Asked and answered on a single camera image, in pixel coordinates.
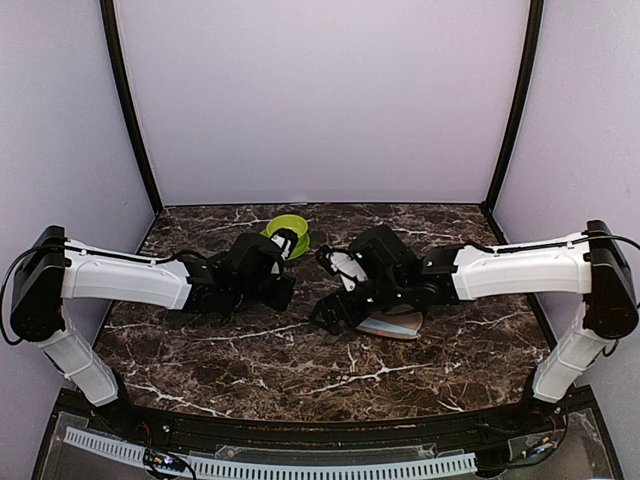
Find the left black frame post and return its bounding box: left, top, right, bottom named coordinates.
left=99, top=0, right=164, bottom=215

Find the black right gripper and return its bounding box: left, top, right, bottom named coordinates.
left=308, top=274, right=407, bottom=336

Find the white slotted cable duct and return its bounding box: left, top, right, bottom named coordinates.
left=63, top=427, right=478, bottom=479

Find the right black frame post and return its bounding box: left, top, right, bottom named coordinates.
left=481, top=0, right=545, bottom=216

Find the light blue cloth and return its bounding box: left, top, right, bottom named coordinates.
left=357, top=319, right=418, bottom=338

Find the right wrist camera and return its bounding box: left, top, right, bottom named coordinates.
left=315, top=245, right=368, bottom=292

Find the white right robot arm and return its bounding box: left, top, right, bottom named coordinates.
left=309, top=220, right=639, bottom=434

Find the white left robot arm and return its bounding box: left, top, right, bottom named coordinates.
left=1, top=225, right=298, bottom=436

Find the green plastic bowl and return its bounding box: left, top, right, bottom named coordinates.
left=264, top=214, right=308, bottom=238

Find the black frame post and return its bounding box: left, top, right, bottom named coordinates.
left=481, top=0, right=545, bottom=216
left=99, top=0, right=164, bottom=215

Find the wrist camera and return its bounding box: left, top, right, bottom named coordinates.
left=269, top=228, right=299, bottom=260
left=315, top=245, right=368, bottom=292

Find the green plastic plate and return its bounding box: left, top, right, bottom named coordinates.
left=287, top=233, right=311, bottom=261

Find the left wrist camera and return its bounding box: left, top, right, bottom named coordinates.
left=269, top=228, right=299, bottom=260

